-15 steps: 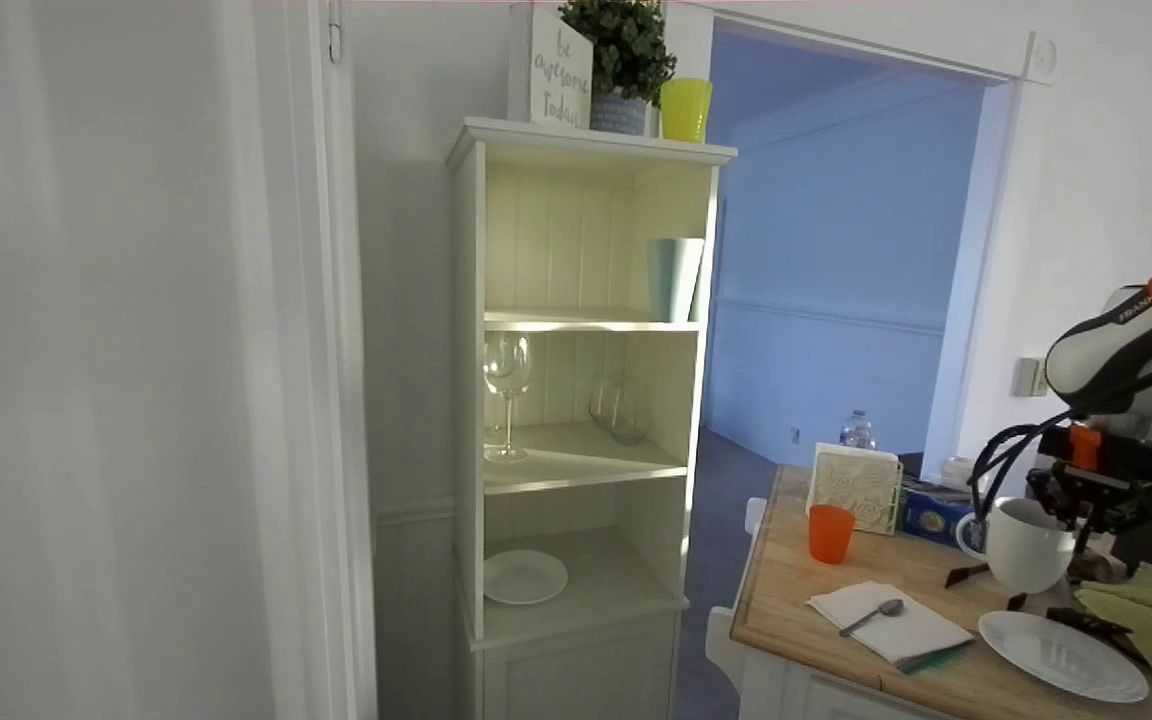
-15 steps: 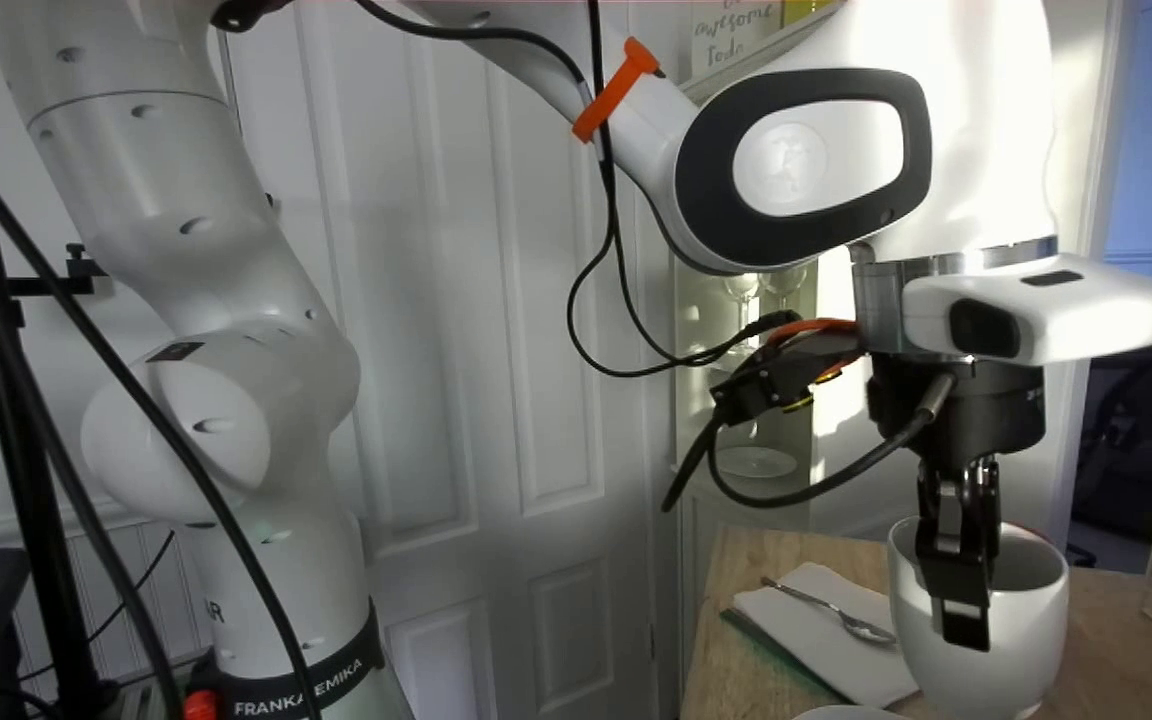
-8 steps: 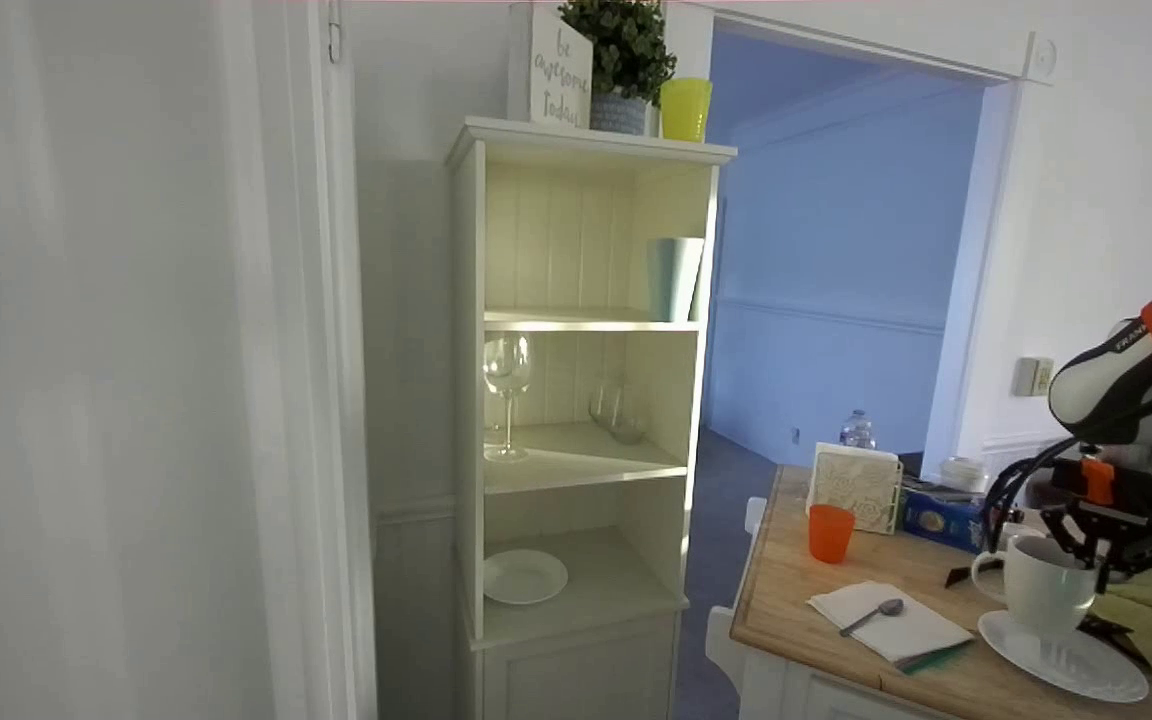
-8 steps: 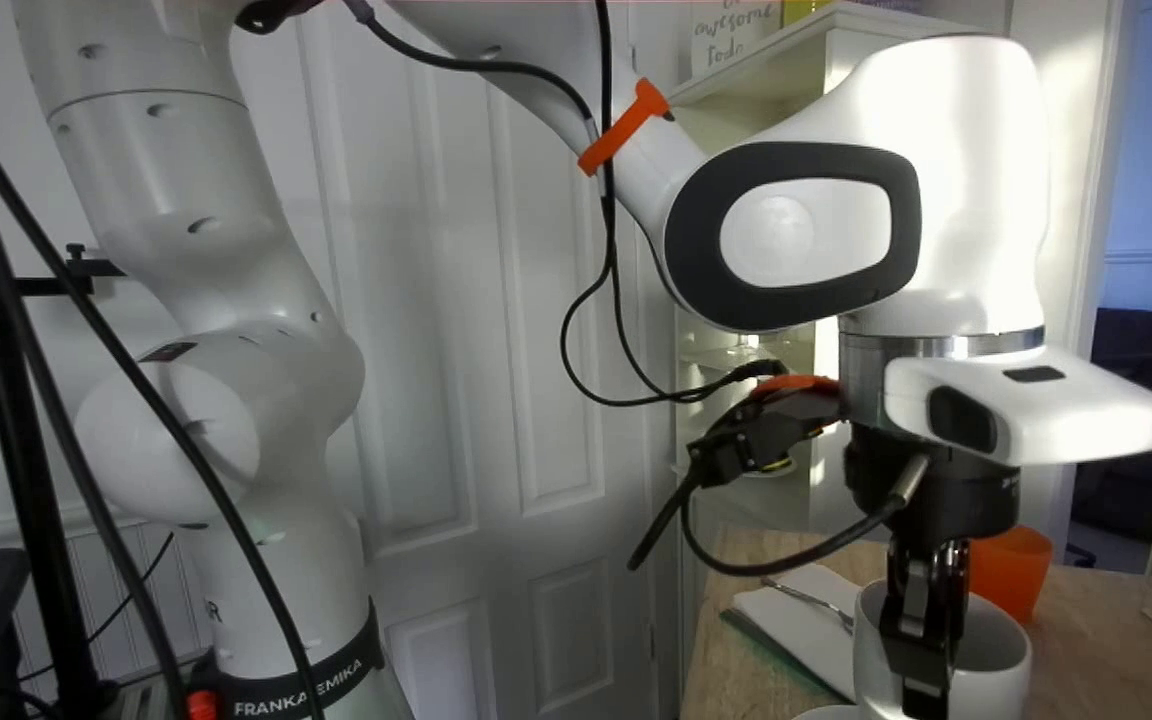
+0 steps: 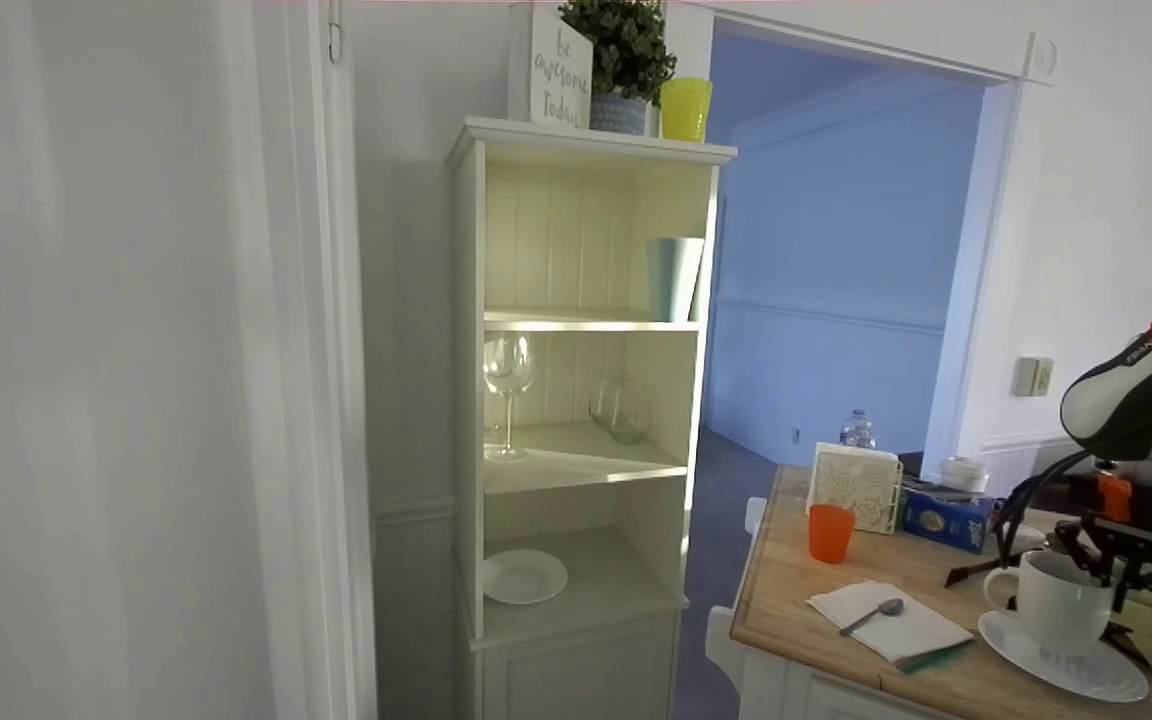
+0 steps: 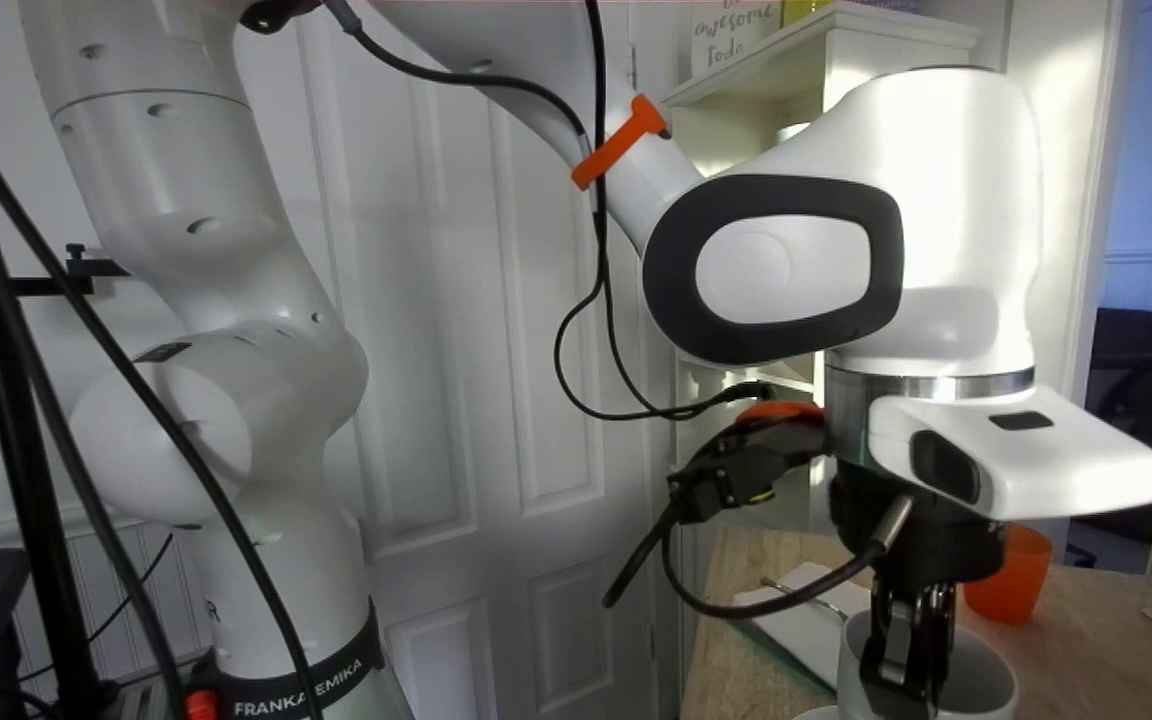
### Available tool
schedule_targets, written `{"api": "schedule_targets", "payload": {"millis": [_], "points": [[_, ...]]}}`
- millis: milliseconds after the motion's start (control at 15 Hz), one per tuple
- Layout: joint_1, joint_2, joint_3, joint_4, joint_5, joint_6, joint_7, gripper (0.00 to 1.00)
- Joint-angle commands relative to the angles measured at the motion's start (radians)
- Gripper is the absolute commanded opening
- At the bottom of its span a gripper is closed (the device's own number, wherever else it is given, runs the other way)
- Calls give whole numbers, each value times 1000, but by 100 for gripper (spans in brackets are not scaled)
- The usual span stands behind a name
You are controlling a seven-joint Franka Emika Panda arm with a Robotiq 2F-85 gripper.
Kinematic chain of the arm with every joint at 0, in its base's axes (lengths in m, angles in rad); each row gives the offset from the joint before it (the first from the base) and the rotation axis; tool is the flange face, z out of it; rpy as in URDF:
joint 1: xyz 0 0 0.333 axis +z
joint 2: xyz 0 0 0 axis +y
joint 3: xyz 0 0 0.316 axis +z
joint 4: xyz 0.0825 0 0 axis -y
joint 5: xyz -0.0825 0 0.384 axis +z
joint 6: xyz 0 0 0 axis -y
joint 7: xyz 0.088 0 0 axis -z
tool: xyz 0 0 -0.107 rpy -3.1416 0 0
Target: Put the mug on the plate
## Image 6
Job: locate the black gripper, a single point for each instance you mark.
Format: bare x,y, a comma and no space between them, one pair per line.
921,546

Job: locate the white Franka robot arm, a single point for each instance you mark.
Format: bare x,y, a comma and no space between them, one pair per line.
201,201

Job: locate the orange plastic cup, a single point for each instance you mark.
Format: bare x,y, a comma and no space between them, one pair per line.
1019,580

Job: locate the white panel door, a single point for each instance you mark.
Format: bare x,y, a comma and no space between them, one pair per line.
470,401

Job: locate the white paper sign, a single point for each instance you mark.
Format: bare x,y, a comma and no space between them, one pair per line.
733,43

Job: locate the red button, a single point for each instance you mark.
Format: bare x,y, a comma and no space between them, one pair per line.
201,704

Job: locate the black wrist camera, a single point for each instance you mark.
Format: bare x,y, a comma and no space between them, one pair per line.
751,466

